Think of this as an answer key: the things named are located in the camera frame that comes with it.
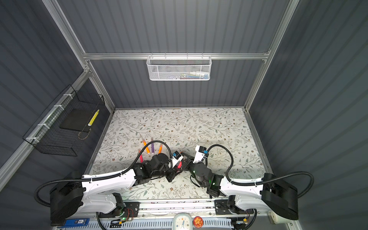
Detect black wire basket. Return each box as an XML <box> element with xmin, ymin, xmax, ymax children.
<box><xmin>23</xmin><ymin>87</ymin><xmax>105</xmax><ymax>157</ymax></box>

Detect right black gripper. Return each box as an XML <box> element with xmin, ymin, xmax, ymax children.
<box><xmin>180</xmin><ymin>152</ymin><xmax>206</xmax><ymax>189</ymax></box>

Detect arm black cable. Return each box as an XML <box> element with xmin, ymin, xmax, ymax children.
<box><xmin>34</xmin><ymin>140</ymin><xmax>173</xmax><ymax>230</ymax></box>
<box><xmin>205</xmin><ymin>144</ymin><xmax>314</xmax><ymax>199</ymax></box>

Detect white wire mesh basket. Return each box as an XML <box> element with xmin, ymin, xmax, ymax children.
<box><xmin>146</xmin><ymin>57</ymin><xmax>212</xmax><ymax>81</ymax></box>

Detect floral patterned table mat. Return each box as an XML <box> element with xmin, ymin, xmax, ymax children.
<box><xmin>77</xmin><ymin>107</ymin><xmax>275</xmax><ymax>202</ymax></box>

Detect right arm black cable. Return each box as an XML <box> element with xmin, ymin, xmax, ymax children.
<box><xmin>205</xmin><ymin>144</ymin><xmax>314</xmax><ymax>199</ymax></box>

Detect yellow highlighter pen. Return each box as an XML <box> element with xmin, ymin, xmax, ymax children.
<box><xmin>88</xmin><ymin>109</ymin><xmax>100</xmax><ymax>127</ymax></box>

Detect blue black tool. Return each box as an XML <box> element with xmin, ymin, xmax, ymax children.
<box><xmin>58</xmin><ymin>218</ymin><xmax>90</xmax><ymax>228</ymax></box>

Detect white tape roll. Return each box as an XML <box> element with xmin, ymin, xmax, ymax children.
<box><xmin>268</xmin><ymin>211</ymin><xmax>280</xmax><ymax>224</ymax></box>

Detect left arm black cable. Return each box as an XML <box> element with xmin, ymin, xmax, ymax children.
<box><xmin>34</xmin><ymin>140</ymin><xmax>173</xmax><ymax>230</ymax></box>

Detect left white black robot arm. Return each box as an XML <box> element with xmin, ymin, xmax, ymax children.
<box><xmin>50</xmin><ymin>152</ymin><xmax>183</xmax><ymax>226</ymax></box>

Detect red round badge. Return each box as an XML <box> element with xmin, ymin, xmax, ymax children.
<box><xmin>193</xmin><ymin>216</ymin><xmax>204</xmax><ymax>229</ymax></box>

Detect items in white basket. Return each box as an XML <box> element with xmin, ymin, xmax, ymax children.
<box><xmin>168</xmin><ymin>71</ymin><xmax>210</xmax><ymax>80</ymax></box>

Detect white analog clock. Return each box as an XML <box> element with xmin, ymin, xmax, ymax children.
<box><xmin>172</xmin><ymin>213</ymin><xmax>193</xmax><ymax>230</ymax></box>

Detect orange marker pen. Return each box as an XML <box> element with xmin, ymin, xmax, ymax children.
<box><xmin>142</xmin><ymin>139</ymin><xmax>150</xmax><ymax>154</ymax></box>
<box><xmin>158</xmin><ymin>144</ymin><xmax>163</xmax><ymax>154</ymax></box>

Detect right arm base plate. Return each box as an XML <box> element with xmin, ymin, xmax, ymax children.
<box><xmin>214</xmin><ymin>199</ymin><xmax>255</xmax><ymax>216</ymax></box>

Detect black pad in basket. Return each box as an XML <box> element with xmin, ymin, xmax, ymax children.
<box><xmin>59</xmin><ymin>109</ymin><xmax>92</xmax><ymax>132</ymax></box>

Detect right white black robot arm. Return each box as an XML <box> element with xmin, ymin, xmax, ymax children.
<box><xmin>181</xmin><ymin>152</ymin><xmax>299</xmax><ymax>220</ymax></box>

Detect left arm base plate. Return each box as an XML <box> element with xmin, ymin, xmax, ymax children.
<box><xmin>98</xmin><ymin>202</ymin><xmax>140</xmax><ymax>219</ymax></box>

